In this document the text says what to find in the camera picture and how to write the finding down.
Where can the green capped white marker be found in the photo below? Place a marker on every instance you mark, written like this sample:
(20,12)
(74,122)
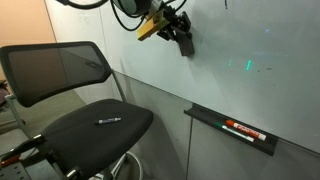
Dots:
(235,132)

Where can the black whiteboard eraser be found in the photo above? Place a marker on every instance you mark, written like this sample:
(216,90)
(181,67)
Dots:
(186,45)

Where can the large whiteboard panel with writing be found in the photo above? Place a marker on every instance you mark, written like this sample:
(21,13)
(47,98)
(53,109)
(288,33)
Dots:
(233,60)

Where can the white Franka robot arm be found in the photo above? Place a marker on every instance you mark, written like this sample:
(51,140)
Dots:
(133,6)

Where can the black office chair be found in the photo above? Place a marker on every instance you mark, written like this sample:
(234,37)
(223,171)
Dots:
(90,133)

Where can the black marker tray with markers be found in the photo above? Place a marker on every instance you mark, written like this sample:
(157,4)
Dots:
(206,116)

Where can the red whiteboard marker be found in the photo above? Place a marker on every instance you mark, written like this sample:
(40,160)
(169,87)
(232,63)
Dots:
(246,130)

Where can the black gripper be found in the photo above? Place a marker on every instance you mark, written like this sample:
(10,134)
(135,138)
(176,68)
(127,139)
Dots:
(171,21)

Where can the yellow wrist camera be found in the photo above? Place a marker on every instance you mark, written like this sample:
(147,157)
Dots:
(151,28)

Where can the black marker pen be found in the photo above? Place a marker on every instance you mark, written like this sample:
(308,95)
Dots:
(108,120)

